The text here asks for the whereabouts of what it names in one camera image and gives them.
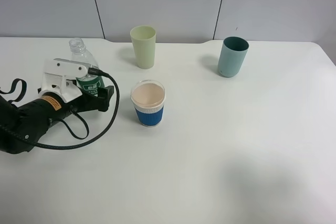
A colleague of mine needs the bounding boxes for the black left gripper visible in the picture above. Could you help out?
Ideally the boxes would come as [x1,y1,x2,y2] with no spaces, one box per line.
[15,86,114,140]

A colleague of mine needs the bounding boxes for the clear bottle green label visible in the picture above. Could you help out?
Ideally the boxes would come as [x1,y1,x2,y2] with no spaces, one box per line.
[69,38,104,96]

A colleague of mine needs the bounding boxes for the glass cup blue sleeve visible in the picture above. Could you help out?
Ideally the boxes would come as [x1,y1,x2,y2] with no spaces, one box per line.
[130,80,166,127]

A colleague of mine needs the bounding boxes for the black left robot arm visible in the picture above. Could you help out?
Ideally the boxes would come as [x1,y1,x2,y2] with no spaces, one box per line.
[1,86,119,154]

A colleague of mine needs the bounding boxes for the pale green plastic cup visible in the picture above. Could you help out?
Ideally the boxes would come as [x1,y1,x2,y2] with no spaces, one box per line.
[130,26,156,69]

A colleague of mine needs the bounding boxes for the teal plastic cup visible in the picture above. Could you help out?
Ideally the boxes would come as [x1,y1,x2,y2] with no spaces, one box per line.
[217,37,249,78]

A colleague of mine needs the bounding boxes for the black left camera cable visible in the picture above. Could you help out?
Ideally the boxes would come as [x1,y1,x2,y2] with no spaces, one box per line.
[0,68,121,150]

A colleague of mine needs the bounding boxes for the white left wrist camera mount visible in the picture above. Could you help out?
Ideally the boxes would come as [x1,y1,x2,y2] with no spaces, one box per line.
[38,58,89,103]

